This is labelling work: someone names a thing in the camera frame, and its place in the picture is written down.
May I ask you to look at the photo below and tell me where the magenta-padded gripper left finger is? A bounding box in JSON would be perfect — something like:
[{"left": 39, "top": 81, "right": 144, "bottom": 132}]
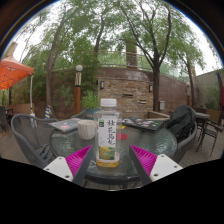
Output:
[{"left": 43, "top": 144, "right": 96, "bottom": 187}]

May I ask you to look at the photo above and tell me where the round dark patio table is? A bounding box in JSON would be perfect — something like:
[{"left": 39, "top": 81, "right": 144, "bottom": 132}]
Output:
[{"left": 194, "top": 111, "right": 212, "bottom": 135}]

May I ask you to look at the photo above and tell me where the clear drink bottle white cap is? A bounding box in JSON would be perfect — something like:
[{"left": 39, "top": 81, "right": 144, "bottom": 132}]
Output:
[{"left": 93, "top": 97, "right": 123, "bottom": 169}]

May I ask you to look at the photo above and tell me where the orange canopy umbrella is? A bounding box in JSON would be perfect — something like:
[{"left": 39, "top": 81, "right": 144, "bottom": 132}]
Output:
[{"left": 0, "top": 53, "right": 35, "bottom": 91}]

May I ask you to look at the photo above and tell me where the black metal chair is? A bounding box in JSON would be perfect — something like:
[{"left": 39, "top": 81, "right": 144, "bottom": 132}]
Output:
[{"left": 196, "top": 114, "right": 224, "bottom": 158}]

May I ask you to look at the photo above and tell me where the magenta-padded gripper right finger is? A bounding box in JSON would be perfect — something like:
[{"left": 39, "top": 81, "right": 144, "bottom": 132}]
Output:
[{"left": 127, "top": 143, "right": 184, "bottom": 186}]

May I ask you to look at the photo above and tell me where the globe lamp post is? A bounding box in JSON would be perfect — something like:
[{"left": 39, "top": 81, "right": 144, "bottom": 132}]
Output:
[
  {"left": 73, "top": 64, "right": 84, "bottom": 116},
  {"left": 185, "top": 81, "right": 192, "bottom": 107}
]

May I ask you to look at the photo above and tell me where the green plant in blue pot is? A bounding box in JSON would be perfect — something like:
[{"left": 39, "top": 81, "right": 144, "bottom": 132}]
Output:
[{"left": 80, "top": 89, "right": 102, "bottom": 121}]

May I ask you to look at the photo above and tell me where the dark jacket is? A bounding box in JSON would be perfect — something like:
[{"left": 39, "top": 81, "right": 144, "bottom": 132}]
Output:
[{"left": 166, "top": 104, "right": 198, "bottom": 143}]

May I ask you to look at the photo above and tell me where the tall green tree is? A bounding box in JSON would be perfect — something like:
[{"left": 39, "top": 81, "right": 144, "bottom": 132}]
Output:
[
  {"left": 113, "top": 0, "right": 208, "bottom": 113},
  {"left": 19, "top": 3, "right": 114, "bottom": 116}
]

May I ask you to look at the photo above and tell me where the white ribbed mug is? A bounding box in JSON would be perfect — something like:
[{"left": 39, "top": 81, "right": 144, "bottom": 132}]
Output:
[{"left": 76, "top": 119, "right": 98, "bottom": 141}]

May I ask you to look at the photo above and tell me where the closed maroon patio umbrella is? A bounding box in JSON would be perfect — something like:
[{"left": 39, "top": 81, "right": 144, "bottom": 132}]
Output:
[{"left": 216, "top": 69, "right": 224, "bottom": 112}]

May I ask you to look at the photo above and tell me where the black laptop with stickers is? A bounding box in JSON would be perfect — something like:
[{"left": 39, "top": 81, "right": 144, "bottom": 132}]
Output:
[{"left": 122, "top": 116, "right": 166, "bottom": 132}]

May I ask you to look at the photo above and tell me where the blue yellow striped folded umbrella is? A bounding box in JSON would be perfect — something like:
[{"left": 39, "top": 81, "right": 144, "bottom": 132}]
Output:
[{"left": 44, "top": 104, "right": 53, "bottom": 120}]

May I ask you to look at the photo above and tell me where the grey laptop with stickers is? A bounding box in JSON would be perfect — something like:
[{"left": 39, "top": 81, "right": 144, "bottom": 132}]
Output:
[{"left": 47, "top": 117, "right": 83, "bottom": 134}]

